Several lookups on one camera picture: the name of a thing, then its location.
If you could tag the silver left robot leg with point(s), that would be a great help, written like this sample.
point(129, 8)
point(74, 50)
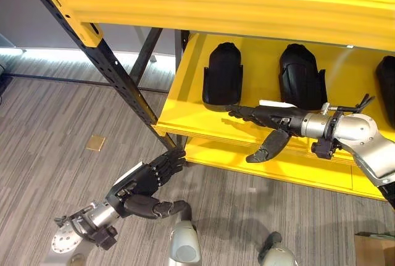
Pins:
point(184, 241)

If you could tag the black diagonal shelf brace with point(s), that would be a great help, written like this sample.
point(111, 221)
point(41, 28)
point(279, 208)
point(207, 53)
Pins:
point(143, 54)

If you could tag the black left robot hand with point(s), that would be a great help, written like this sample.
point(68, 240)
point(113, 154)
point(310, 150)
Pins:
point(145, 179)

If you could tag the silver right robot leg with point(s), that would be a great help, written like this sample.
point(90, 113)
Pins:
point(276, 251)

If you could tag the black perforated shelf upright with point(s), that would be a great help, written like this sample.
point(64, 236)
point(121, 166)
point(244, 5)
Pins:
point(102, 53)

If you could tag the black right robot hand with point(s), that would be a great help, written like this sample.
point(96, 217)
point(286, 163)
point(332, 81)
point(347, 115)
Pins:
point(271, 116)

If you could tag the silver robot leg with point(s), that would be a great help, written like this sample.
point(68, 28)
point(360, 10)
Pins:
point(184, 241)
point(276, 251)

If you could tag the yellow metal shelf board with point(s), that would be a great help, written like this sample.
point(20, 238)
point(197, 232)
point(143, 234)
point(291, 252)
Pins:
point(228, 3)
point(277, 167)
point(262, 93)

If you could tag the brass floor socket plate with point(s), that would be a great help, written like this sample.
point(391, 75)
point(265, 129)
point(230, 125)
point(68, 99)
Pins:
point(95, 142)

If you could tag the brown cardboard box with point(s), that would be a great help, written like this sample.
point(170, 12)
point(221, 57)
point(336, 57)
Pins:
point(375, 249)

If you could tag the black sole-shaped part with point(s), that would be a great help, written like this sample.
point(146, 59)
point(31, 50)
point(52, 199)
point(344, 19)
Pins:
point(386, 87)
point(301, 77)
point(222, 74)

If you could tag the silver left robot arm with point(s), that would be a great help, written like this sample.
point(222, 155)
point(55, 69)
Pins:
point(83, 226)

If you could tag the black rear shelf upright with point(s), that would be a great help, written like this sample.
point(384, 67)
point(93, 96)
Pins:
point(181, 50)

